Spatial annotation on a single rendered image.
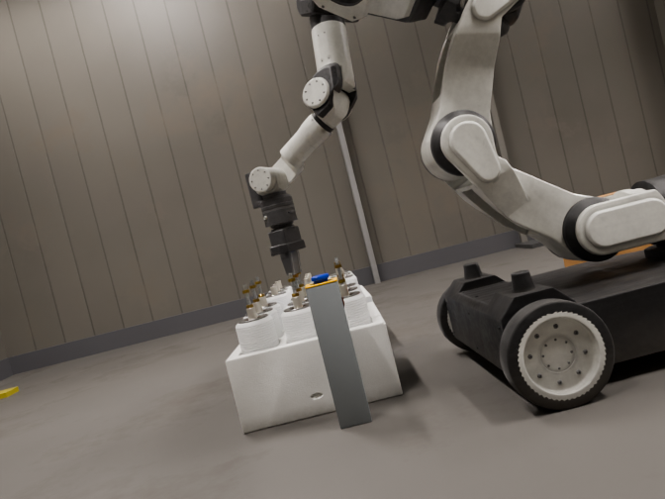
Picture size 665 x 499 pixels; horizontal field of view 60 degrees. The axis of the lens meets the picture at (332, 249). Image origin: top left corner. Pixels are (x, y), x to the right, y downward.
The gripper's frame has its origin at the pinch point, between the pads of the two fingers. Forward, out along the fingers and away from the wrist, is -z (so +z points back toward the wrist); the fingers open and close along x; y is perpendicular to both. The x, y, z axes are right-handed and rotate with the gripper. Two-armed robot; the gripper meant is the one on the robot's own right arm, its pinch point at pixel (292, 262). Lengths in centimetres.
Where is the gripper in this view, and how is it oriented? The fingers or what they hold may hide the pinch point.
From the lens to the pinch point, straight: 154.6
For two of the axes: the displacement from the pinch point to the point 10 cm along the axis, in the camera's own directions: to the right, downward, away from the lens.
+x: 4.6, -1.5, 8.7
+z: -2.5, -9.7, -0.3
